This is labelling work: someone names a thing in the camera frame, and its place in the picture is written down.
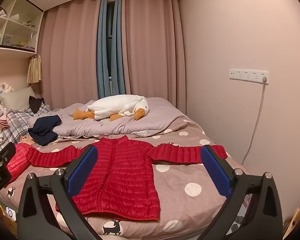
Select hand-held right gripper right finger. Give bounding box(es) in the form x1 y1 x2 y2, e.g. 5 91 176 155
201 144 283 240

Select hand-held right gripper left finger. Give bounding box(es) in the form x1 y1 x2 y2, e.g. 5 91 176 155
17 144 103 240

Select red puffer jacket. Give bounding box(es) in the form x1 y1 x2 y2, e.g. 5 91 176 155
25 135 228 222
5 142 32 180

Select polka dot bed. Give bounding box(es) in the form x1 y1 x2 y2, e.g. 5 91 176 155
0 97 245 238

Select small white box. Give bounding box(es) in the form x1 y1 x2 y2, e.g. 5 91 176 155
5 206 17 222

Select peach cloth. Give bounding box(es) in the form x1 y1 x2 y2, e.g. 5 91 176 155
20 134 37 144

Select plaid pillow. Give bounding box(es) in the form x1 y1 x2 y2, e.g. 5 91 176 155
0 104 52 153

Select navy blue garment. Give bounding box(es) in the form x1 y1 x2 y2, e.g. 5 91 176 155
28 115 62 146

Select white goose plush toy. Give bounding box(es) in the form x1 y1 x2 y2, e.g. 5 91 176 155
73 94 150 122

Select beige pillow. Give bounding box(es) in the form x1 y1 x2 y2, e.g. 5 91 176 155
0 87 37 112

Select black garment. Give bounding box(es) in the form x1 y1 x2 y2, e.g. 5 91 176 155
29 95 45 114

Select grey duvet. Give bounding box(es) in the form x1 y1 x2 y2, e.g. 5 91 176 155
52 97 188 138

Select small plush toys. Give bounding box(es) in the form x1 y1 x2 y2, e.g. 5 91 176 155
0 82 14 98

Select beige pleated cloth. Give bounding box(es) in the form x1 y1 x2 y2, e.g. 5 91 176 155
27 55 42 84

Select pink curtain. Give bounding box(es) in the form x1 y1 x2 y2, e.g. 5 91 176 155
121 0 187 112
39 0 102 109

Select blue curtain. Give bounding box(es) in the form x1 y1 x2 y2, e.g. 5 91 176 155
96 0 127 100

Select white power cable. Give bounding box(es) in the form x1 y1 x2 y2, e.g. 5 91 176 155
241 76 268 165

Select white wall socket strip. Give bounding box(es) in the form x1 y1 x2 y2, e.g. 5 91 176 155
229 69 270 83

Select white wall shelf unit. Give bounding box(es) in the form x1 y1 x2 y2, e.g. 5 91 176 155
0 0 44 59

